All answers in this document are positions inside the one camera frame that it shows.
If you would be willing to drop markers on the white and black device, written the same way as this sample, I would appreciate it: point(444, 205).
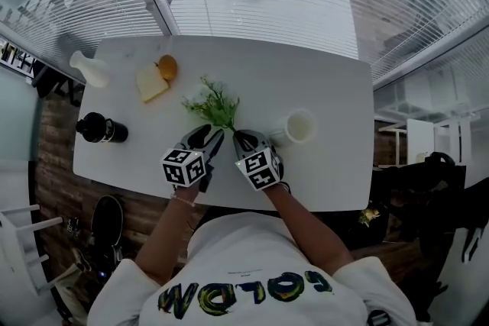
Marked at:
point(471, 244)

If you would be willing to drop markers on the bread slice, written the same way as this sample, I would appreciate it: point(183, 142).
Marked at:
point(151, 84)

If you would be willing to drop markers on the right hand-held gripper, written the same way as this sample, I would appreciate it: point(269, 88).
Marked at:
point(260, 168)

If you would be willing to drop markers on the person's left forearm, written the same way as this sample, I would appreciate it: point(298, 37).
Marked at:
point(164, 240)

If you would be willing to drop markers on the white metal rack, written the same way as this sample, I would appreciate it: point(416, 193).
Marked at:
point(420, 141)

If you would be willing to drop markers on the pale green flowers bunch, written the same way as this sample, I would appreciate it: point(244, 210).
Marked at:
point(217, 108)

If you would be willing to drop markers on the black drink bottle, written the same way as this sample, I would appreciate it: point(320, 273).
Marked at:
point(103, 128)

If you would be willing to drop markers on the white rose stem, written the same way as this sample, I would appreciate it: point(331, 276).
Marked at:
point(370, 215)

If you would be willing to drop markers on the person's right forearm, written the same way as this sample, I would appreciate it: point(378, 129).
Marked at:
point(309, 229)

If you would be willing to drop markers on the white table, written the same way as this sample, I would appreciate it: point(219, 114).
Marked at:
point(305, 80)

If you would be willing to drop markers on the white stool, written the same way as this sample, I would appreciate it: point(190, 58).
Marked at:
point(15, 240)

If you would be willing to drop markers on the white ribbed vase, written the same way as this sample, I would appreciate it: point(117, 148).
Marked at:
point(300, 126)

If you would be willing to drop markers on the black office chair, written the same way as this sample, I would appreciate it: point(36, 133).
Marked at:
point(420, 194)

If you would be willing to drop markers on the person's white printed t-shirt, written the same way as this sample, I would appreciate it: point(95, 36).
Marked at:
point(252, 252)

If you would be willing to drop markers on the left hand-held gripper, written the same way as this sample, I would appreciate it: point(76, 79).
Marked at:
point(179, 168)

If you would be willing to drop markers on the orange fruit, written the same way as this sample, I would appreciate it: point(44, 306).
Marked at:
point(168, 66)

